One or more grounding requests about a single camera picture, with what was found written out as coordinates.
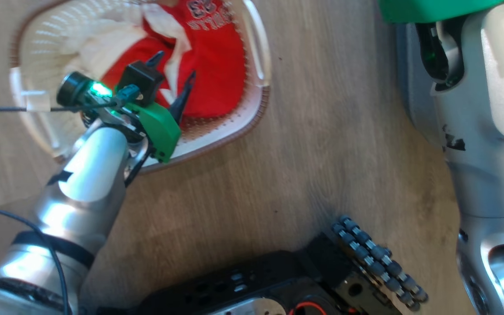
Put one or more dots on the white plastic laundry basket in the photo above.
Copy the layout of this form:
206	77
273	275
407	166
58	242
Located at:
234	127

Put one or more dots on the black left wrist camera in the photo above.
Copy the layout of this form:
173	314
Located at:
72	87

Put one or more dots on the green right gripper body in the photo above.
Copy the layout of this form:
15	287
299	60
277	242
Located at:
431	9

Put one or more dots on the red printed shirt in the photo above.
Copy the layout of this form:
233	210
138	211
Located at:
217	65

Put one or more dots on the grey roller omni wheel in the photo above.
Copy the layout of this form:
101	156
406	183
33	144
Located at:
374	253

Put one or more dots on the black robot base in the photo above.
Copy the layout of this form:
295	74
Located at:
234	280

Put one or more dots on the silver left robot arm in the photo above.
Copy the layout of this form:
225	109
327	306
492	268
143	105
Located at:
85	175

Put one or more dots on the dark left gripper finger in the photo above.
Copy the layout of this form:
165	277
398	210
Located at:
156	59
184	98

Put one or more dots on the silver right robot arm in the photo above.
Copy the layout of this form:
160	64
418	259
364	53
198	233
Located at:
488	131

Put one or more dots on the cream white garment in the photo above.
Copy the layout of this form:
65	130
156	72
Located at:
103	43

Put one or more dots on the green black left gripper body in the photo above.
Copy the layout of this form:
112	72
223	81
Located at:
160	131

